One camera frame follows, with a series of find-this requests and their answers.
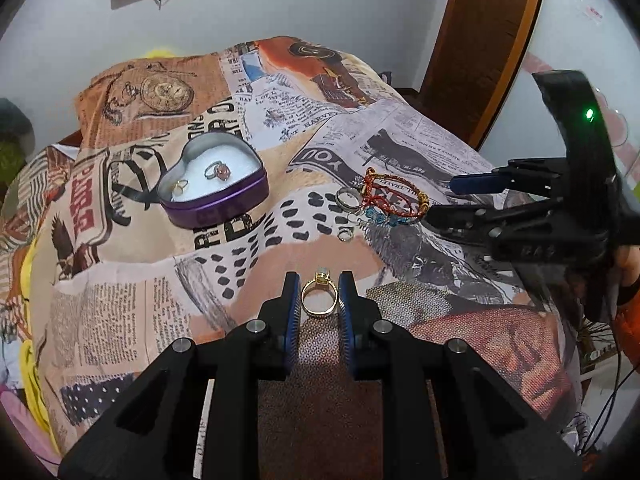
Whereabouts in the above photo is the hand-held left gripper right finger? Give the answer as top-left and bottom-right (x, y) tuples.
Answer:
(338, 271), (584, 480)

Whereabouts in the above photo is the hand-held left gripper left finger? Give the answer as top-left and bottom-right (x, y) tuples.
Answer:
(57, 271), (301, 480)

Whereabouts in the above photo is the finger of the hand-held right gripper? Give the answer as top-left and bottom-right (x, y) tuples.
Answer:
(448, 158), (567, 196)
(424, 196), (568, 257)

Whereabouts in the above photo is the gold ring with pale stone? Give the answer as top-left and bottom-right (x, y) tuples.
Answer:
(300, 270), (342, 317)

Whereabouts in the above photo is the purple heart-shaped tin box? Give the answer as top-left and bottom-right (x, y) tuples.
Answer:
(156, 133), (270, 229)

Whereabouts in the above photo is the person's right forearm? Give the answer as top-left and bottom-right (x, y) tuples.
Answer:
(614, 282), (640, 371)

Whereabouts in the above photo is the person's right hand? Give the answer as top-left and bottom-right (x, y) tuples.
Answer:
(616, 245), (640, 291)

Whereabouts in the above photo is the brown wooden door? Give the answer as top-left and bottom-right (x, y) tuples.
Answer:
(419, 0), (551, 152)

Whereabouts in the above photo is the newspaper print patchwork cloth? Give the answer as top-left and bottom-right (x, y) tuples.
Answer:
(0, 35), (585, 463)

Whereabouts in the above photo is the yellow cloth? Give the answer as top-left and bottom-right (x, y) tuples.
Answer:
(17, 232), (60, 436)

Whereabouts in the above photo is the pink cloth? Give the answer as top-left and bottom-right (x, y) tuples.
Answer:
(0, 384), (62, 477)

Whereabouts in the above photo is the dark green plush object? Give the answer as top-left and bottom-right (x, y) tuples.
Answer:
(0, 99), (36, 203)

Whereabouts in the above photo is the blue bead bracelet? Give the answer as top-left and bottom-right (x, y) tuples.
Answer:
(350, 204), (417, 229)

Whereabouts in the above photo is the red braided bracelet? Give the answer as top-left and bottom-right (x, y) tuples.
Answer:
(360, 167), (431, 222)

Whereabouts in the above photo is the wide silver band ring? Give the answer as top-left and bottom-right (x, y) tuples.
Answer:
(333, 187), (360, 212)

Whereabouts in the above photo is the thin black cable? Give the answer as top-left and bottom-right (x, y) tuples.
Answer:
(579, 320), (640, 457)

